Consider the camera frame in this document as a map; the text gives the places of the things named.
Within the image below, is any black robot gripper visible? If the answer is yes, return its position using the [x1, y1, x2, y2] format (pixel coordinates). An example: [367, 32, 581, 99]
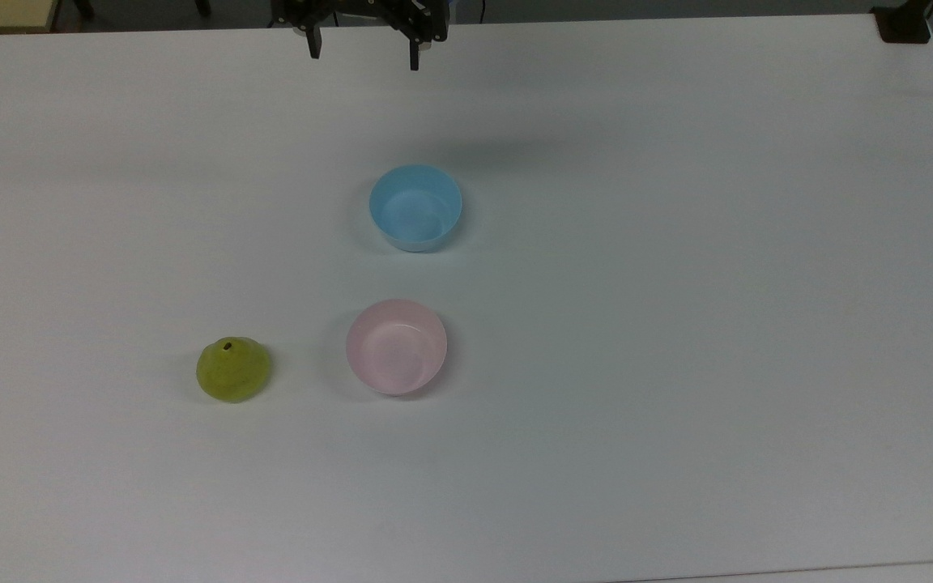
[271, 0, 451, 71]

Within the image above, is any yellow-green pear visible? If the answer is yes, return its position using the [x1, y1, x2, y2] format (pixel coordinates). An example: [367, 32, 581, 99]
[196, 336, 273, 403]

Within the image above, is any light blue plastic bowl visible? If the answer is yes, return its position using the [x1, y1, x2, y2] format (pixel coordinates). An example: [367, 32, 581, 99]
[369, 164, 463, 253]

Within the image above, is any pink plastic bowl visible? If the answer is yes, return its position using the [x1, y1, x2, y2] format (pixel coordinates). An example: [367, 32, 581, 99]
[345, 299, 449, 397]

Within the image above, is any black camera stand clamp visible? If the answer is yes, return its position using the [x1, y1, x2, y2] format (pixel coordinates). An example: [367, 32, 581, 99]
[871, 0, 933, 45]

